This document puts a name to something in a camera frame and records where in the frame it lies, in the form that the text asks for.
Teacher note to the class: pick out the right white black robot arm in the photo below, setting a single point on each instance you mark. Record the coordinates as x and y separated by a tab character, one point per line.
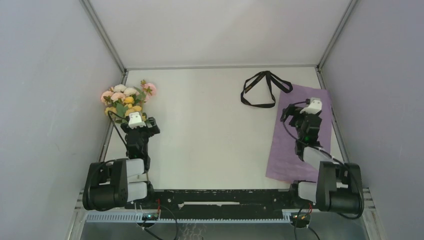
338	187

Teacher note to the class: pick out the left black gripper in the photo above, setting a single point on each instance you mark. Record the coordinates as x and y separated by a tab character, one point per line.
150	131

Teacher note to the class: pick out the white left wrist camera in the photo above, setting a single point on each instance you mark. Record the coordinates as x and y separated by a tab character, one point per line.
135	120

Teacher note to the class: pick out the black ribbon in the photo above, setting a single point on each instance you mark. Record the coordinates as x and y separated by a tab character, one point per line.
257	90

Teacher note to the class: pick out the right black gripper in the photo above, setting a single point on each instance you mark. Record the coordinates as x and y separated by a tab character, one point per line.
293	110

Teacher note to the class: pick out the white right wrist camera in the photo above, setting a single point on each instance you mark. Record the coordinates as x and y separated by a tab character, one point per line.
314	107

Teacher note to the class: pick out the yellow fake flower stem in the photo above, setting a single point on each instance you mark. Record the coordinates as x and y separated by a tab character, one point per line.
118	112

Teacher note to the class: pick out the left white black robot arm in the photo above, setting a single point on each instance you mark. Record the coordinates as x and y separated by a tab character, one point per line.
107	184

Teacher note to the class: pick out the white fake flower stem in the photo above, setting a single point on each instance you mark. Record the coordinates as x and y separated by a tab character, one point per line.
127	91

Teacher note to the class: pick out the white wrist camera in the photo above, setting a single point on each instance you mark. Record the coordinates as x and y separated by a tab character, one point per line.
314	107
135	120

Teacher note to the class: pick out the left green circuit board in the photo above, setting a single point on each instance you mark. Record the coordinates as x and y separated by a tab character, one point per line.
150	217

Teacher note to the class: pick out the right circuit board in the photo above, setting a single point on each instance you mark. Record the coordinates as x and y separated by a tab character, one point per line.
300	217

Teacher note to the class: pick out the pink bud fake flower stem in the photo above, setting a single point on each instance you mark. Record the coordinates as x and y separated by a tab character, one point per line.
145	91

